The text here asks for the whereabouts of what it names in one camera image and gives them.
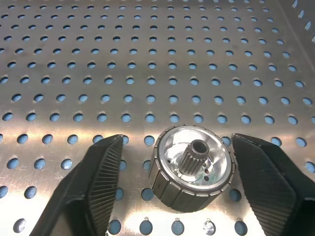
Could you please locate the perforated stainless steel tray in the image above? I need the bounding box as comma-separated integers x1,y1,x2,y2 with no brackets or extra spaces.
0,0,315,236

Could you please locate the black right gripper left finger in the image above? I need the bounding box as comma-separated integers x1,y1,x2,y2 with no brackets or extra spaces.
29,134,124,236

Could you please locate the silver metal roller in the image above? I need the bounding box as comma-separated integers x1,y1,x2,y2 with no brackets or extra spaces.
148,124,237,212

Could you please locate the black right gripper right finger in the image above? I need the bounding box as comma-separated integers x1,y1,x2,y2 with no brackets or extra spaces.
231,133,315,236

